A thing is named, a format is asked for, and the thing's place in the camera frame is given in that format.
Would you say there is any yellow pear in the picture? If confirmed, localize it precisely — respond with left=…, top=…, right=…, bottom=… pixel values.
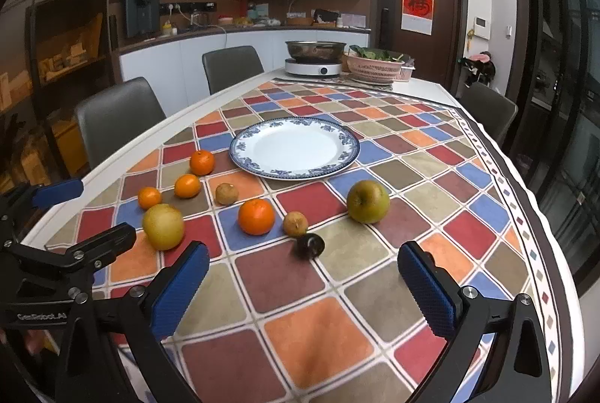
left=142, top=204, right=185, bottom=251

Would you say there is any small orange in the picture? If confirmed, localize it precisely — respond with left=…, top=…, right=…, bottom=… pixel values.
left=137, top=187, right=162, bottom=210

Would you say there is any brown kiwi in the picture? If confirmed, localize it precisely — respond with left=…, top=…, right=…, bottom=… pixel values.
left=214, top=183, right=239, bottom=206
left=283, top=211, right=309, bottom=238

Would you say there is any large orange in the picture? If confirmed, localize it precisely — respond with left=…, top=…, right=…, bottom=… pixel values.
left=237, top=198, right=276, bottom=235

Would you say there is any dark plum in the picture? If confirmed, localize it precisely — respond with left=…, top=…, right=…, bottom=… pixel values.
left=296, top=232, right=326, bottom=260

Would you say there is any green apple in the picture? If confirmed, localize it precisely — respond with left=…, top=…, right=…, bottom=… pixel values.
left=347, top=180, right=390, bottom=224

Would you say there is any grey chair near left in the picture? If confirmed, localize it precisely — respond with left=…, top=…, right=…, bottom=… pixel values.
left=74, top=77, right=166, bottom=169

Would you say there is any grey chair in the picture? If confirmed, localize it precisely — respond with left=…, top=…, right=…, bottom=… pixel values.
left=202, top=46, right=264, bottom=94
left=74, top=77, right=166, bottom=169
left=459, top=82, right=518, bottom=146

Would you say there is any colourful checkered tablecloth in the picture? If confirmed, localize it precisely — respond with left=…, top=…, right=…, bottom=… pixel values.
left=37, top=73, right=581, bottom=402

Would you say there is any black water dispenser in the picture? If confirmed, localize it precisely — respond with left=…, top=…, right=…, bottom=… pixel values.
left=125, top=0, right=160, bottom=37

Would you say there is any blue white porcelain plate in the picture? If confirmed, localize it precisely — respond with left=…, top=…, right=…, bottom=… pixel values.
left=229, top=117, right=360, bottom=182

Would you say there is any grey chair far left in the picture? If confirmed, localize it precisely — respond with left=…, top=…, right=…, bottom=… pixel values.
left=202, top=46, right=264, bottom=94

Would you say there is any grey chair right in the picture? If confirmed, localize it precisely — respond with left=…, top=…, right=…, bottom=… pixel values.
left=459, top=82, right=518, bottom=146

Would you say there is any white induction cooker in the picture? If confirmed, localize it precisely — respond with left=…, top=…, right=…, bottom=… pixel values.
left=285, top=59, right=342, bottom=78

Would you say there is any steel pot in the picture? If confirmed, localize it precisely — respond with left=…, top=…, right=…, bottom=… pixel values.
left=286, top=40, right=346, bottom=64

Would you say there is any clear plastic container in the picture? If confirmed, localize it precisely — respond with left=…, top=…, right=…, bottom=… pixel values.
left=397, top=61, right=415, bottom=82

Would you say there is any pink basket with greens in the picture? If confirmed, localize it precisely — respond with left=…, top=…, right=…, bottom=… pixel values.
left=346, top=45, right=405, bottom=85

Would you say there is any red white door poster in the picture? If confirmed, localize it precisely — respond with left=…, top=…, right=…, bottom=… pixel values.
left=400, top=0, right=434, bottom=36

